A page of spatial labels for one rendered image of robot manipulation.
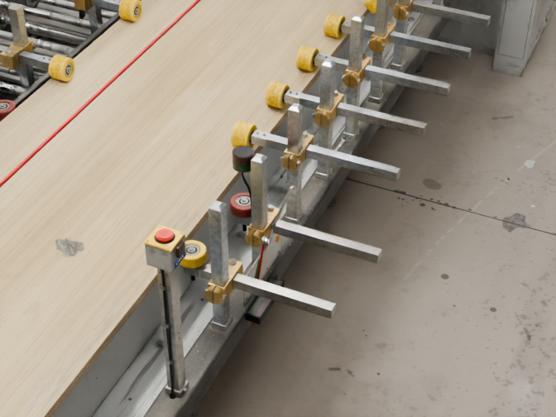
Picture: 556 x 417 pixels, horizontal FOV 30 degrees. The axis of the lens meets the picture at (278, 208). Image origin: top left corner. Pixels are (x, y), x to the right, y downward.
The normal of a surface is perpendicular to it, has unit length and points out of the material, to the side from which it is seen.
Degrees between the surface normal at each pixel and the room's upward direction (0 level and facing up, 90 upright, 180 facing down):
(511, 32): 90
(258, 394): 0
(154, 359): 0
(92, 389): 90
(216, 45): 0
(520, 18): 90
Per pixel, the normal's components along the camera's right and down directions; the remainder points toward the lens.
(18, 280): 0.00, -0.78
